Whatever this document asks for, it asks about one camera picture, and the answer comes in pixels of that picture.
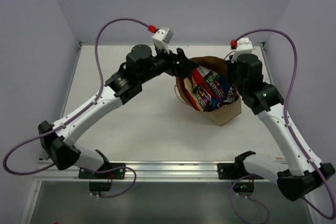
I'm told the brown paper bag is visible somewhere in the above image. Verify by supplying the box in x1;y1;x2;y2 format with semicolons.
174;56;242;126

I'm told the brown m&m's packet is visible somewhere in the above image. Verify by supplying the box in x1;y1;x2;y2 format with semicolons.
193;85;212;112
203;71;225;103
222;86;239;105

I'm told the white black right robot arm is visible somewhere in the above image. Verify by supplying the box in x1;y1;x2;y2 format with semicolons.
226;54;335;201

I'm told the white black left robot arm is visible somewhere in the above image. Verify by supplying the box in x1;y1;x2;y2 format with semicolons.
38;45;198;178

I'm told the red snack bag with barcode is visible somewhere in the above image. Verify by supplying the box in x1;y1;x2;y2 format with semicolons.
191;66;211;85

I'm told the brown M&M's packet front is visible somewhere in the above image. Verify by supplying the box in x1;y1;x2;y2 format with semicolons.
193;85;212;112

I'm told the blue snack packet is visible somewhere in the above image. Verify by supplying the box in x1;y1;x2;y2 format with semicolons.
211;75;231;111

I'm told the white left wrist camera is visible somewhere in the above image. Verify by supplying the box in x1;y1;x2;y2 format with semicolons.
152;27;174;54

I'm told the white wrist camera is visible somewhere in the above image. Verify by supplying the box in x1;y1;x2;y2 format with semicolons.
152;27;174;54
230;37;253;56

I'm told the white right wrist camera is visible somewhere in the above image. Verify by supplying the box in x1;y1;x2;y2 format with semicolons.
230;37;253;56

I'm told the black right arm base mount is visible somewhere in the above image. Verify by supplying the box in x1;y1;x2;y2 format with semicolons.
217;151;263;196

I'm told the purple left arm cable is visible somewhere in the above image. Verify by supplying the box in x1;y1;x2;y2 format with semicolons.
3;18;158;175

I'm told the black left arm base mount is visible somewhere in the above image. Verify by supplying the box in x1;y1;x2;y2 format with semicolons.
78;163;125;195

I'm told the aluminium front rail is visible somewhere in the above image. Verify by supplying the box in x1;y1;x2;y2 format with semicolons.
33;160;279;182

